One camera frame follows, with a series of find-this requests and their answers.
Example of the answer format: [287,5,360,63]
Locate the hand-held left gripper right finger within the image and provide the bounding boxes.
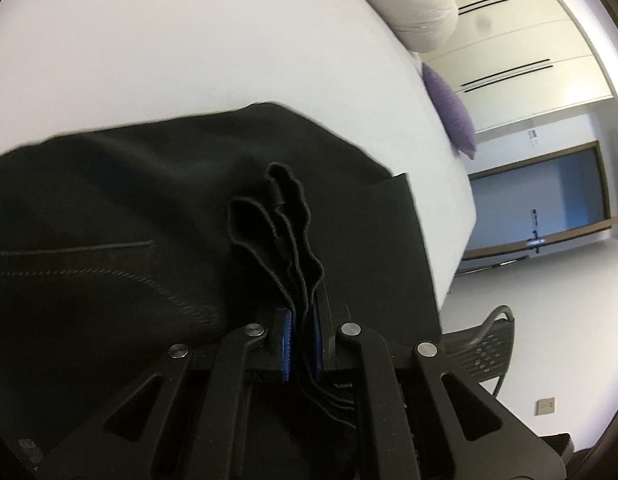
[311,300,565,480]

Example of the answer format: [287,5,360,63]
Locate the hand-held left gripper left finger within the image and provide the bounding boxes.
[34,305,295,480]

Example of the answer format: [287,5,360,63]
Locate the black denim pants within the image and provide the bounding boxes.
[0,101,442,480]

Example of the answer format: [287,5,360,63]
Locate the black mesh chair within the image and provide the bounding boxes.
[439,305,517,401]

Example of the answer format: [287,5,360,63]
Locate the blue grey door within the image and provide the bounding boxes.
[461,141,612,261]

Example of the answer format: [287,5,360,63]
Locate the purple cushion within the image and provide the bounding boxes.
[421,62,477,161]

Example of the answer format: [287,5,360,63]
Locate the white bed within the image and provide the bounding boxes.
[0,0,477,306]

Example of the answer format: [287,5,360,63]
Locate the folded white duvet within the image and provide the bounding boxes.
[331,0,460,53]

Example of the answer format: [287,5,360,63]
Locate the white wardrobe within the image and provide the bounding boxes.
[429,0,617,133]

